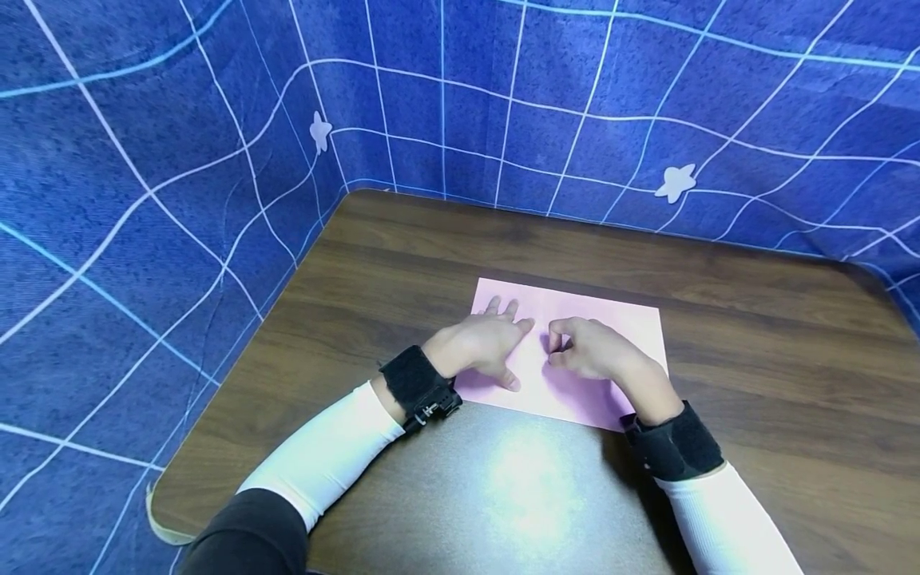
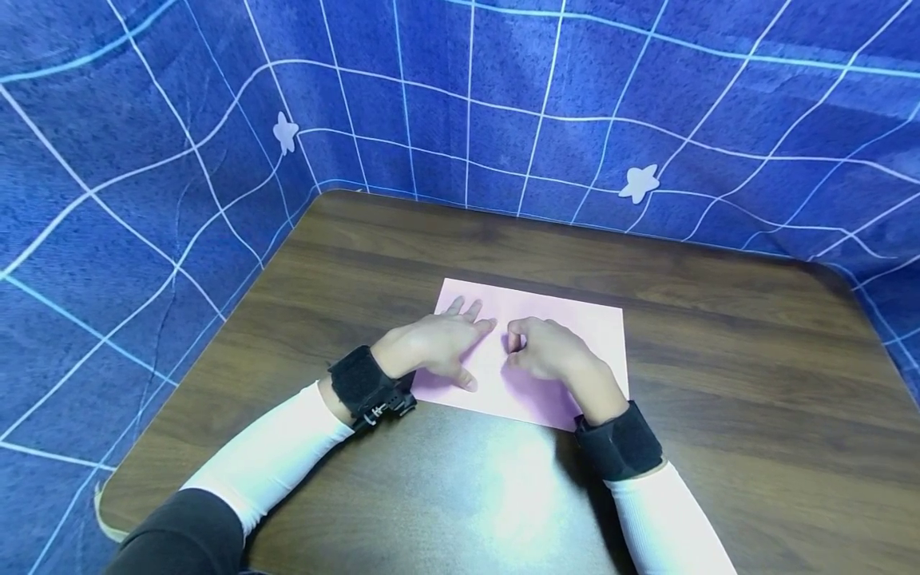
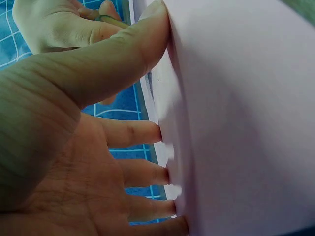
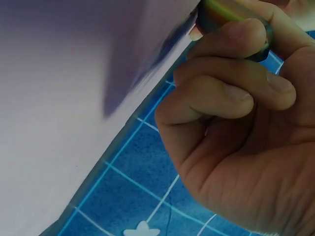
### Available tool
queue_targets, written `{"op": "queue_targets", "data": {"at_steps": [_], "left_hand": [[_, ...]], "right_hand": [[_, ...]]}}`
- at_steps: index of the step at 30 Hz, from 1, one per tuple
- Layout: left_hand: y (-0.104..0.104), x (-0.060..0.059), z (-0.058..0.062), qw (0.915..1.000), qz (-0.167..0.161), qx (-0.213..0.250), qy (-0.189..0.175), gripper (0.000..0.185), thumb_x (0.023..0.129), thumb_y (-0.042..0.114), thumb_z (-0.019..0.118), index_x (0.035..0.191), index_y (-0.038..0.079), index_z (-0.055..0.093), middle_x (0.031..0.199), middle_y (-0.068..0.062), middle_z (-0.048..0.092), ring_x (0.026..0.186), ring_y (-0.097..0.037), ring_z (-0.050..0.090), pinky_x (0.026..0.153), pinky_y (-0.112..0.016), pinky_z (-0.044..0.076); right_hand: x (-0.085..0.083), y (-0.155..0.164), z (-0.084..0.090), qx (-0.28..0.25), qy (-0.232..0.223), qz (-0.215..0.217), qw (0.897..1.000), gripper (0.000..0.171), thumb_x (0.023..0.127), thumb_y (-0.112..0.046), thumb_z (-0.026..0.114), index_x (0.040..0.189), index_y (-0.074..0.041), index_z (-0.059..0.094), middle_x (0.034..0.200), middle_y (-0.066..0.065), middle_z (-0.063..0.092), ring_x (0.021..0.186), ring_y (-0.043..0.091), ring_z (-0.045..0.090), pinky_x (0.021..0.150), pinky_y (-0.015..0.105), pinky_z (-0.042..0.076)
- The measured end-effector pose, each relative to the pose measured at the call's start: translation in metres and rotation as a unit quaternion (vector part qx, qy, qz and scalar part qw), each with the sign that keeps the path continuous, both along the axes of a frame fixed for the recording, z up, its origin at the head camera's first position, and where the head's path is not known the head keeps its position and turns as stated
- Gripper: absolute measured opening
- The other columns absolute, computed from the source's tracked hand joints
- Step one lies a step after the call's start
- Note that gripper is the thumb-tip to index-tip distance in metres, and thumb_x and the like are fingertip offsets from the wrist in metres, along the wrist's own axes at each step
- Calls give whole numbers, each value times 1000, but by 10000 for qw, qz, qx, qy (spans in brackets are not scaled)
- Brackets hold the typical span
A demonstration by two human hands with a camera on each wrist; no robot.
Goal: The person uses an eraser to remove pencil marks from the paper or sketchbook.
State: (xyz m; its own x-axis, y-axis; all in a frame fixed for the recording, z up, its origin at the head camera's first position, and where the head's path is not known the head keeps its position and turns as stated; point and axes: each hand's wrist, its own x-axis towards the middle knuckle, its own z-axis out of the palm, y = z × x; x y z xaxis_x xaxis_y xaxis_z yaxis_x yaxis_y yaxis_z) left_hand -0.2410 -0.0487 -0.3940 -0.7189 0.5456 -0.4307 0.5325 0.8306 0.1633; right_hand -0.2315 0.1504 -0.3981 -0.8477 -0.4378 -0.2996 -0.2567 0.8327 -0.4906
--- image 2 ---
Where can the person's left hand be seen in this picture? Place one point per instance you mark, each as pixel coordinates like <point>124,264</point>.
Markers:
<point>428,343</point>

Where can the person's right hand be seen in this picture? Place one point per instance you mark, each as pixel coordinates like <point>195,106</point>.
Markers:
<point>560,355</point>

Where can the person's left middle finger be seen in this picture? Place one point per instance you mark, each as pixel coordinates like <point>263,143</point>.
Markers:
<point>472,310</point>

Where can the person's left ring finger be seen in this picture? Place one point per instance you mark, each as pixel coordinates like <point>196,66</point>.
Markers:
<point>453,306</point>

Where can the person's right thumb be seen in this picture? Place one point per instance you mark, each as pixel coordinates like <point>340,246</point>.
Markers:
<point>516,361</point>

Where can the person's left thumb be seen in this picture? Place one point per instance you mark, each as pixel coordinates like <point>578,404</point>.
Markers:
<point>462,377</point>

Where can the person's left index finger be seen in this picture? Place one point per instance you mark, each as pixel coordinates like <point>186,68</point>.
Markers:
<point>480,329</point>

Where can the person's right fingers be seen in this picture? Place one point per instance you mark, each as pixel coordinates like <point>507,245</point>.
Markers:
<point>517,331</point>

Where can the pink paper sheet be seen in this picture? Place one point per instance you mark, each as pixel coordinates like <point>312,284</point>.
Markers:
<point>553,311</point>

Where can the person's left forearm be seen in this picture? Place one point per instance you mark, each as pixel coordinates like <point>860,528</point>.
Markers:
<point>266,455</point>

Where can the person's right forearm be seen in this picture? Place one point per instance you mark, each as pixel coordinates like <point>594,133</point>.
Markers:
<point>665,523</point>

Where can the black wrist band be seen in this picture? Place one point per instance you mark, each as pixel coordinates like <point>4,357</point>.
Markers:
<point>618,443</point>
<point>363,383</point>

